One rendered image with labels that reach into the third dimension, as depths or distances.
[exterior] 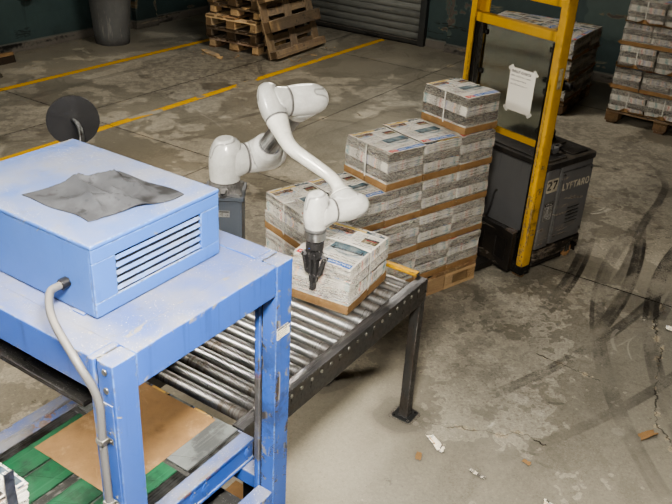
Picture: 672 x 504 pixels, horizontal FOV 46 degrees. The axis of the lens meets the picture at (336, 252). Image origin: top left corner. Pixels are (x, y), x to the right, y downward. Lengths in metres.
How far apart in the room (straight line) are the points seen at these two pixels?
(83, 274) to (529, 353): 3.28
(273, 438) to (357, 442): 1.45
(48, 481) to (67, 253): 0.94
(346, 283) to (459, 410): 1.22
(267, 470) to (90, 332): 0.94
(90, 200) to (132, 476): 0.70
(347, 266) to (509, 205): 2.50
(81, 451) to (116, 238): 1.02
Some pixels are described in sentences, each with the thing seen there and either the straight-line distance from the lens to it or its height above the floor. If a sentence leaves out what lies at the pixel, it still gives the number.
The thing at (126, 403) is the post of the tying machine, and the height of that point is 1.43.
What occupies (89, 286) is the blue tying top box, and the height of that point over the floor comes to 1.64.
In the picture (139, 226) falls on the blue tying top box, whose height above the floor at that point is 1.74.
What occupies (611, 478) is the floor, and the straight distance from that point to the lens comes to 4.11.
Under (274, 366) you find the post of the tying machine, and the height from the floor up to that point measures 1.21.
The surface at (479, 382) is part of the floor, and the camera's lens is 4.49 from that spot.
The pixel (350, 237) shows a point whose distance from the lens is 3.55.
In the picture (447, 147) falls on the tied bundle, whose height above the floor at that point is 1.02.
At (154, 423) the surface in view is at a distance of 2.86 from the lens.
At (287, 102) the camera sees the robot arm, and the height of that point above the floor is 1.60.
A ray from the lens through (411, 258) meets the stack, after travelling 4.92.
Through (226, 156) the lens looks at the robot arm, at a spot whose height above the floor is 1.21.
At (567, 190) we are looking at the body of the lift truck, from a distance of 5.63.
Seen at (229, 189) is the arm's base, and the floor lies 1.03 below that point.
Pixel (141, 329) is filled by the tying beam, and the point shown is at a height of 1.55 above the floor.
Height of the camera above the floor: 2.63
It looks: 28 degrees down
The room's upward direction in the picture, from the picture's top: 3 degrees clockwise
